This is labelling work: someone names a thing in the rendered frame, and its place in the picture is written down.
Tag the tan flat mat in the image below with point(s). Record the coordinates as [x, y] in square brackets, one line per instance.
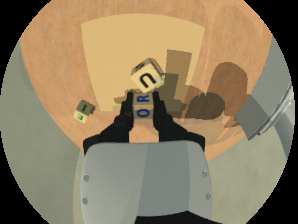
[113, 45]

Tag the beige block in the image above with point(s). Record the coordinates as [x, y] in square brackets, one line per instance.
[82, 111]
[146, 76]
[143, 106]

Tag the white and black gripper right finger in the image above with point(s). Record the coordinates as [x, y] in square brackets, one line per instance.
[168, 130]

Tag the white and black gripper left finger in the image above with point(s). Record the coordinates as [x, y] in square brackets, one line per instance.
[119, 130]

